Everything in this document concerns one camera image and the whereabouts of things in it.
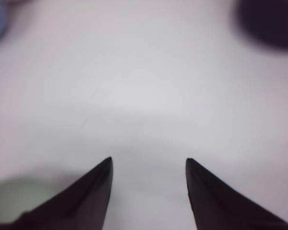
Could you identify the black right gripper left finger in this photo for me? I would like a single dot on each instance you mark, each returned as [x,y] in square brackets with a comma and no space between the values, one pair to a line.
[81,206]

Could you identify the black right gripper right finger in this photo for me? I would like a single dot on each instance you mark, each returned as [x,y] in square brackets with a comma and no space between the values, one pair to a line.
[217,206]

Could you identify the green bowl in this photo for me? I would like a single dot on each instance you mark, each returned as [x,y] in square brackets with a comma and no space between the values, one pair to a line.
[22,194]

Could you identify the dark blue saucepan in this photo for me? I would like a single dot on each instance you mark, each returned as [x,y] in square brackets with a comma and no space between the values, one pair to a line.
[264,22]

